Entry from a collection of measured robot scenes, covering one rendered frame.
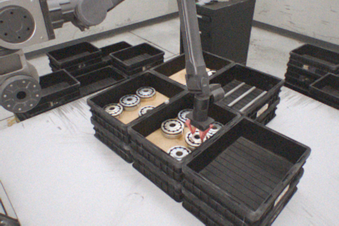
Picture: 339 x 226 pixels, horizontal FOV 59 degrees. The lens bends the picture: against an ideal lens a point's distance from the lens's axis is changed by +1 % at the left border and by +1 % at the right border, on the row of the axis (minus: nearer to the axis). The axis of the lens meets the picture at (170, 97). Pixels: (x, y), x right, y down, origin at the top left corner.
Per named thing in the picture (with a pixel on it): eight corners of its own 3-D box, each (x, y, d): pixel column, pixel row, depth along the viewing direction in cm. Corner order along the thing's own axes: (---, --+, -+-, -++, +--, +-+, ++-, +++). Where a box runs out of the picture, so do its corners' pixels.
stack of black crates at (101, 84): (90, 129, 242) (83, 95, 223) (74, 113, 261) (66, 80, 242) (131, 111, 263) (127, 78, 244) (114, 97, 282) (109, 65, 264)
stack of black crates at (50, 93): (41, 153, 220) (24, 103, 195) (27, 133, 239) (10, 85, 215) (90, 130, 241) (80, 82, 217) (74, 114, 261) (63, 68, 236)
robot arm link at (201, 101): (191, 92, 111) (202, 99, 107) (204, 87, 115) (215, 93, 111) (190, 107, 115) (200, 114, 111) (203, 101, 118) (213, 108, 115)
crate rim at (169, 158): (179, 170, 104) (179, 164, 103) (125, 132, 122) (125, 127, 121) (242, 119, 128) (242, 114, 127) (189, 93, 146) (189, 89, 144)
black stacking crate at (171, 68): (188, 109, 151) (189, 90, 145) (149, 88, 168) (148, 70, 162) (233, 80, 175) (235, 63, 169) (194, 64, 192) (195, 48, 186)
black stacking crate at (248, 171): (250, 241, 92) (256, 219, 86) (179, 188, 110) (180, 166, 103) (304, 171, 116) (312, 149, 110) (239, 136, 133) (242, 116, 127)
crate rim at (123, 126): (125, 132, 122) (125, 127, 121) (85, 103, 139) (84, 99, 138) (189, 93, 146) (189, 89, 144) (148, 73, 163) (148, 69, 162)
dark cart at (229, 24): (207, 96, 308) (214, 9, 258) (179, 79, 337) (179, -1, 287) (244, 77, 340) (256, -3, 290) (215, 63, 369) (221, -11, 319)
